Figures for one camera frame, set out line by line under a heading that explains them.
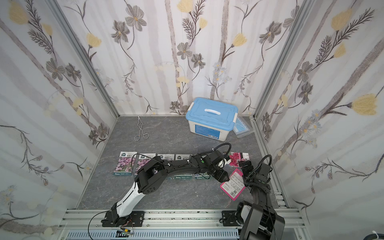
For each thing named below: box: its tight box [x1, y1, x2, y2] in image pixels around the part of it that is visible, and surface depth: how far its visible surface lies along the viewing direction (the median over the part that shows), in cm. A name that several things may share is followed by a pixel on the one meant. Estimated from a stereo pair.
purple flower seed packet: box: [113, 151, 138, 176], surface depth 95 cm
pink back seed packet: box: [220, 168, 246, 201], surface depth 86 cm
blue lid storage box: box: [185, 97, 239, 142], surface depth 100 cm
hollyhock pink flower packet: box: [228, 152, 250, 168], surface depth 100 cm
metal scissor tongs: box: [134, 116, 150, 141], surface depth 110 cm
